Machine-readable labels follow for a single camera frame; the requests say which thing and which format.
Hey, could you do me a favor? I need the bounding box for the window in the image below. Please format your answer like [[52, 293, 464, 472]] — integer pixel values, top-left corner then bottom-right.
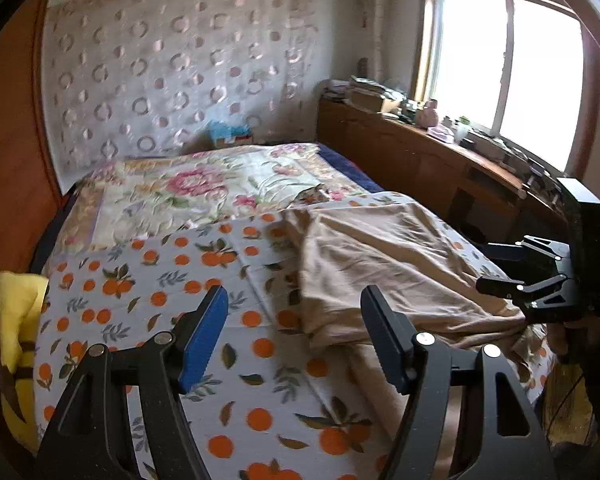
[[415, 0, 588, 173]]

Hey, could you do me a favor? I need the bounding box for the stack of books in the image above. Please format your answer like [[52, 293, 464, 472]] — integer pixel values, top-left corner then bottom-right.
[[322, 76, 406, 112]]

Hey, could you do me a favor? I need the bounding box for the yellow plush toy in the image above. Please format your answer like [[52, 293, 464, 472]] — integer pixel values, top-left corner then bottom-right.
[[0, 271, 51, 453]]

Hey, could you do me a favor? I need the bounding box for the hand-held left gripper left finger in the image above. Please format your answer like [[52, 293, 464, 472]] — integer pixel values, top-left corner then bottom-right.
[[32, 285, 229, 480]]

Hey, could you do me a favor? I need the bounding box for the orange fruit print bed sheet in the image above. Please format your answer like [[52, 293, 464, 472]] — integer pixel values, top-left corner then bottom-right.
[[32, 192, 556, 480]]

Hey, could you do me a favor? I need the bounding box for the pink figurine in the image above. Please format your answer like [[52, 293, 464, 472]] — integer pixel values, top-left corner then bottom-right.
[[420, 100, 442, 127]]

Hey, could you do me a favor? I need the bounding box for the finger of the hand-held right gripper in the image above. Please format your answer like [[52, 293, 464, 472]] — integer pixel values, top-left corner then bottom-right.
[[485, 235, 572, 264], [476, 273, 574, 311]]

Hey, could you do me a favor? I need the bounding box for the circle pattern wall cloth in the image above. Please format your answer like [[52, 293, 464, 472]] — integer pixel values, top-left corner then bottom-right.
[[42, 0, 331, 173]]

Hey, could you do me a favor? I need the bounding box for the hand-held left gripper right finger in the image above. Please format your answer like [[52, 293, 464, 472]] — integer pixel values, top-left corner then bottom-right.
[[361, 285, 556, 480]]

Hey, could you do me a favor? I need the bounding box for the beige printed t-shirt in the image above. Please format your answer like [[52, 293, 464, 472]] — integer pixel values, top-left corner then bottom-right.
[[282, 203, 536, 353]]

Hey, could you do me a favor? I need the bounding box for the yellow bag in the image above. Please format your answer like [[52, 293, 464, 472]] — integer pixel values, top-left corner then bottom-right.
[[545, 360, 597, 446]]

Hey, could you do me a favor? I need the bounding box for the row of small desk items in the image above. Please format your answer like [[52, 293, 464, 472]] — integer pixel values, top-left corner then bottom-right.
[[442, 116, 556, 191]]

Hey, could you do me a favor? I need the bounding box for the wooden headboard panel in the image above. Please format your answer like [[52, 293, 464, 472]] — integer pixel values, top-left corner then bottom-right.
[[0, 0, 63, 281]]

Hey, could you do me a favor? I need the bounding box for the light curtain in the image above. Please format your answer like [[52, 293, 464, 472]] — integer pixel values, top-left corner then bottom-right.
[[370, 0, 422, 88]]

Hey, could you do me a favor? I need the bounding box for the floral quilt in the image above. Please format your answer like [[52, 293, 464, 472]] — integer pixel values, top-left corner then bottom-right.
[[55, 142, 376, 256]]

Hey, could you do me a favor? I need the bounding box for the blue tissue box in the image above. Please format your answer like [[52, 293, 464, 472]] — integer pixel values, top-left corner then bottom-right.
[[208, 121, 253, 148]]

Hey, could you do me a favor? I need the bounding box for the wooden bedside cabinet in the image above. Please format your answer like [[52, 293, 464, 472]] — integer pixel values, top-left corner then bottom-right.
[[316, 97, 571, 256]]

